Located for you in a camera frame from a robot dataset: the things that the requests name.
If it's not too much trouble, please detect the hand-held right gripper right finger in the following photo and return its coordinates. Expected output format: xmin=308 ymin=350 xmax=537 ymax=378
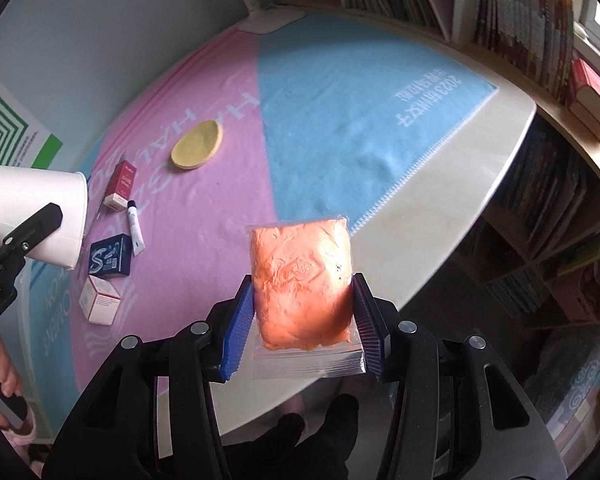
xmin=352 ymin=272 xmax=568 ymax=480

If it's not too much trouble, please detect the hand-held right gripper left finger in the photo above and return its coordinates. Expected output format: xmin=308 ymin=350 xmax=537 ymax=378
xmin=42 ymin=274 xmax=258 ymax=480

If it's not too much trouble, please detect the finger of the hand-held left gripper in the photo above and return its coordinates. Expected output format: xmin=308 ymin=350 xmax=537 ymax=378
xmin=0 ymin=203 xmax=64 ymax=283

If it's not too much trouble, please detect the white paper cup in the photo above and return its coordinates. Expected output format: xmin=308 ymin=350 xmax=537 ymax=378
xmin=0 ymin=165 xmax=89 ymax=269

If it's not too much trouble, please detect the orange clay plastic bag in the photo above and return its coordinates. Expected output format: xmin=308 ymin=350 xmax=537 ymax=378
xmin=244 ymin=215 xmax=367 ymax=380

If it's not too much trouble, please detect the dark blue box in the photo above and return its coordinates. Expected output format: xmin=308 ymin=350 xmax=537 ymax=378
xmin=88 ymin=233 xmax=132 ymax=278

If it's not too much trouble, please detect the red cardboard box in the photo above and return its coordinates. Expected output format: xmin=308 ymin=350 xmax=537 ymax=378
xmin=102 ymin=161 xmax=139 ymax=212

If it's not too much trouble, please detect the person's left hand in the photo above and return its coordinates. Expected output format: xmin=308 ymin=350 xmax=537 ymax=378
xmin=0 ymin=324 xmax=27 ymax=397

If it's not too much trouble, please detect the white box red print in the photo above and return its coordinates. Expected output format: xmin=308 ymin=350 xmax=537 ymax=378
xmin=78 ymin=275 xmax=123 ymax=326

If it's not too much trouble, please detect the white tube black cap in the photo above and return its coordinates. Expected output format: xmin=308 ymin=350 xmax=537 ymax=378
xmin=125 ymin=200 xmax=146 ymax=253

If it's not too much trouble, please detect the yellow round sponge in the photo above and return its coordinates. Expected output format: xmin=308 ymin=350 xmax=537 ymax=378
xmin=171 ymin=119 xmax=224 ymax=171

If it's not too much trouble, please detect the pink and blue printed blanket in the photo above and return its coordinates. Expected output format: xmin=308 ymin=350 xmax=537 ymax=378
xmin=27 ymin=12 xmax=499 ymax=413

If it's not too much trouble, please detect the swirl-patterned storage box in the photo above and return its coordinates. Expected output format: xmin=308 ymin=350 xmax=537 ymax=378
xmin=524 ymin=325 xmax=600 ymax=461

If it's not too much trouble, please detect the pink box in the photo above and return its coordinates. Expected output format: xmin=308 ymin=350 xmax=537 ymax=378
xmin=550 ymin=260 xmax=600 ymax=323

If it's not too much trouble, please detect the white flat device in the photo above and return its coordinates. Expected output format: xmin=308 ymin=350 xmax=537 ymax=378
xmin=237 ymin=2 xmax=308 ymax=36

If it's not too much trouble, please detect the stack of red books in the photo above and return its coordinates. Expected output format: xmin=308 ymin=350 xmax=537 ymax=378
xmin=567 ymin=57 xmax=600 ymax=143

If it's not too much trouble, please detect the row of patterned-spine books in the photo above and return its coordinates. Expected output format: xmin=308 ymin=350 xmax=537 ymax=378
xmin=472 ymin=0 xmax=577 ymax=107

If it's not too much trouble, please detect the green striped wall poster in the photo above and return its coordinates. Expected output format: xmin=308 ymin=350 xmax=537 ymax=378
xmin=0 ymin=70 xmax=63 ymax=171

